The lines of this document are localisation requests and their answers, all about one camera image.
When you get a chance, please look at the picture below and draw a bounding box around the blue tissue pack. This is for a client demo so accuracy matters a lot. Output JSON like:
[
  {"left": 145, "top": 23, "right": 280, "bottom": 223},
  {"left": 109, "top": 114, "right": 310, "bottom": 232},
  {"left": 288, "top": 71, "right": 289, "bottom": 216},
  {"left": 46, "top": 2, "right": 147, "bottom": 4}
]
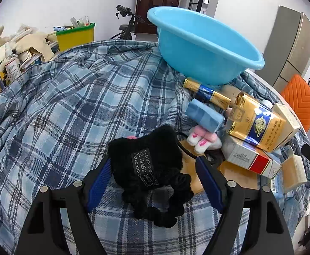
[{"left": 186, "top": 98, "right": 224, "bottom": 133}]

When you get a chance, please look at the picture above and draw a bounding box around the black fluffy hair band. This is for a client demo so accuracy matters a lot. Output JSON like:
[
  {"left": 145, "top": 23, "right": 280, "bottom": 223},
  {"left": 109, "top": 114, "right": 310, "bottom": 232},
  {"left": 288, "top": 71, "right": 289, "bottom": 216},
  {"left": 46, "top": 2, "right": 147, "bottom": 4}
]
[{"left": 108, "top": 124, "right": 194, "bottom": 228}]

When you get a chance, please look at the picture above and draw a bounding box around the round beige disc with holes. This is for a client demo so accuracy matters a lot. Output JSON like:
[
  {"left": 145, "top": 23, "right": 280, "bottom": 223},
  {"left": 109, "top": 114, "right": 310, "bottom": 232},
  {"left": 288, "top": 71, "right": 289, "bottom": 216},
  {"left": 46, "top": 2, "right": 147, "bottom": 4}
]
[{"left": 220, "top": 84, "right": 242, "bottom": 104}]

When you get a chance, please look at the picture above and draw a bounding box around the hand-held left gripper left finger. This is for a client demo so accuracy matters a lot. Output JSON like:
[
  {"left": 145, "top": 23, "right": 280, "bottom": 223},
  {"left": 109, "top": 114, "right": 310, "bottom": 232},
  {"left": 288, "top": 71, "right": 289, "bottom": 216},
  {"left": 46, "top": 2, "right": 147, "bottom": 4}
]
[{"left": 17, "top": 155, "right": 113, "bottom": 255}]

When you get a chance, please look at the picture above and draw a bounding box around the blue plaid cloth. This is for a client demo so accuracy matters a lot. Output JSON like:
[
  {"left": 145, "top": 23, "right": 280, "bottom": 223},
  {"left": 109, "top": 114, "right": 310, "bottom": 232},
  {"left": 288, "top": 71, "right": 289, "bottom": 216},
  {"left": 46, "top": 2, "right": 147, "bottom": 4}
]
[{"left": 0, "top": 39, "right": 310, "bottom": 255}]

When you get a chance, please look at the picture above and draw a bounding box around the orange chair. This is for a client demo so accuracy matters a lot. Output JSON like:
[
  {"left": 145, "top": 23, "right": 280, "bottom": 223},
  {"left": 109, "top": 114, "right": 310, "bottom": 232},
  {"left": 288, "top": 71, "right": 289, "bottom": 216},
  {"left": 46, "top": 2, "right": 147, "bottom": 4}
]
[{"left": 280, "top": 74, "right": 310, "bottom": 133}]

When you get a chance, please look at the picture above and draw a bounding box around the cream box with printed text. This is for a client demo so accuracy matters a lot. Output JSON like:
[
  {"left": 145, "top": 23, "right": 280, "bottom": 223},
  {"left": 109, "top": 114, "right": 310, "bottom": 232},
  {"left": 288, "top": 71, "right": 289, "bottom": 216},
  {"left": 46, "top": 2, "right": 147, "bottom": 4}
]
[{"left": 272, "top": 103, "right": 301, "bottom": 136}]

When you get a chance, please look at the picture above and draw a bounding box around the yellow sponge block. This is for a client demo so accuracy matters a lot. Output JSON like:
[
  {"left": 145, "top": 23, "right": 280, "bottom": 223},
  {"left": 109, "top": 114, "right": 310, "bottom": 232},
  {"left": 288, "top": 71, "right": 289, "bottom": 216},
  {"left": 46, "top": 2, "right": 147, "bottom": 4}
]
[{"left": 281, "top": 154, "right": 307, "bottom": 193}]

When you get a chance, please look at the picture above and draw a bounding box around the gold refrigerator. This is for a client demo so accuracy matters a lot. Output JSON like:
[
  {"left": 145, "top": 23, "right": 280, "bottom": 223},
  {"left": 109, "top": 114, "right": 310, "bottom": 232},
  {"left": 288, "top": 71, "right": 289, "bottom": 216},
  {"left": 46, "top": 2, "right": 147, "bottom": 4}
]
[{"left": 262, "top": 5, "right": 310, "bottom": 92}]

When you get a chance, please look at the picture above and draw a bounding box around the long gold and blue box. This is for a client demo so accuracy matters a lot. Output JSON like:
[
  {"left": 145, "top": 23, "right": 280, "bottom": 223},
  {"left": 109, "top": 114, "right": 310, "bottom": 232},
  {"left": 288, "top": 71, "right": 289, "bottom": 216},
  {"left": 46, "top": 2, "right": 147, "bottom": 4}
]
[{"left": 183, "top": 78, "right": 232, "bottom": 110}]

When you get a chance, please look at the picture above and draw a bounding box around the gold cigarette carton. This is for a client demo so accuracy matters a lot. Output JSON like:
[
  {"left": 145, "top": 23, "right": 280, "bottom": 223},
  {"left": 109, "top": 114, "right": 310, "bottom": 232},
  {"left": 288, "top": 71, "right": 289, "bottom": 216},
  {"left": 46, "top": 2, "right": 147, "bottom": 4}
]
[{"left": 224, "top": 91, "right": 300, "bottom": 152}]

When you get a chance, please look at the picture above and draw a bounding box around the brown wooden board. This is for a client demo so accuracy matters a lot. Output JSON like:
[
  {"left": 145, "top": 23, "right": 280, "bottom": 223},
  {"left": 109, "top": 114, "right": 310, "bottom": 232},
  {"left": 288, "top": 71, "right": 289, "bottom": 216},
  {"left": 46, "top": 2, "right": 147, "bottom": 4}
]
[{"left": 180, "top": 157, "right": 259, "bottom": 194}]

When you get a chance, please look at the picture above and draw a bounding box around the black bicycle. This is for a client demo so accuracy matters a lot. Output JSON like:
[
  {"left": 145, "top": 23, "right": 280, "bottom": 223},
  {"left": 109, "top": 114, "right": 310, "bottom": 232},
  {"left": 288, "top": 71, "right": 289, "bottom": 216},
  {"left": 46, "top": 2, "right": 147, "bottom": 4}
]
[{"left": 110, "top": 4, "right": 146, "bottom": 41}]

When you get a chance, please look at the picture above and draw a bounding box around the blue plastic basin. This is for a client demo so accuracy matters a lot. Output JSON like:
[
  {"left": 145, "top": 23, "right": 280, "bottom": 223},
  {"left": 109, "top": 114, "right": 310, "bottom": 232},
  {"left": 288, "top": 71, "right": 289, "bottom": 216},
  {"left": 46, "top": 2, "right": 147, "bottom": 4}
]
[{"left": 147, "top": 6, "right": 265, "bottom": 85}]

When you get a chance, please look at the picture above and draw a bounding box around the white and blue wipes pack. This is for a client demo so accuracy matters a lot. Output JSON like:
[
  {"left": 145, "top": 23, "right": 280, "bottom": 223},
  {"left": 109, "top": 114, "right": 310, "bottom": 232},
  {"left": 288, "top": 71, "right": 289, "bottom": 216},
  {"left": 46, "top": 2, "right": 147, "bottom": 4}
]
[{"left": 268, "top": 162, "right": 288, "bottom": 200}]

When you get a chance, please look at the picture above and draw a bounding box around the white spray bottle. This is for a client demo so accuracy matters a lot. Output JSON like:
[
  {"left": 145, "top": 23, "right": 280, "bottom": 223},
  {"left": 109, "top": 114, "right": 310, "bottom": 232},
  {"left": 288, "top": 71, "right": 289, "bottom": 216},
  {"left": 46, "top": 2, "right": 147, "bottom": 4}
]
[{"left": 4, "top": 54, "right": 22, "bottom": 81}]

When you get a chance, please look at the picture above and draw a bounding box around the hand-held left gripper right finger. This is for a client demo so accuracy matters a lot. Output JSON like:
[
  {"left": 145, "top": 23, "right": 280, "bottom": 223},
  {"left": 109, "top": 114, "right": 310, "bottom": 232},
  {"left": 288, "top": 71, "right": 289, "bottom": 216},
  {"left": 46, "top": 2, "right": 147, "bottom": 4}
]
[{"left": 196, "top": 156, "right": 295, "bottom": 255}]

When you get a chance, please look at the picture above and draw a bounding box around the white and red cigarette box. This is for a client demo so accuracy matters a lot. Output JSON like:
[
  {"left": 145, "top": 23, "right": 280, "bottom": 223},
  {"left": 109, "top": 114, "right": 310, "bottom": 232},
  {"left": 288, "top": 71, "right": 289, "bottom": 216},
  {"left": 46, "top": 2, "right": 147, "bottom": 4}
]
[{"left": 221, "top": 135, "right": 281, "bottom": 179}]

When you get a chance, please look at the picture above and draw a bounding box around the pink and white plush toy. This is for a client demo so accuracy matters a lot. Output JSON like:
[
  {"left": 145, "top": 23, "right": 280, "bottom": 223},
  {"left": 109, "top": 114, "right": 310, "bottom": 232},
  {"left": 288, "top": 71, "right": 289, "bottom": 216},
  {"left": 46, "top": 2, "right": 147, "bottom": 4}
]
[{"left": 187, "top": 126, "right": 222, "bottom": 153}]

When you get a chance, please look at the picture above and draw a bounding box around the yellow bin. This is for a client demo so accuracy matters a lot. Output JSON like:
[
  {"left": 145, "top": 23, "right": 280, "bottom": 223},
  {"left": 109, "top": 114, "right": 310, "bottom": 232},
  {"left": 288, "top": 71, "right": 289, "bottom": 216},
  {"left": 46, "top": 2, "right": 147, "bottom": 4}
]
[{"left": 55, "top": 23, "right": 96, "bottom": 52}]

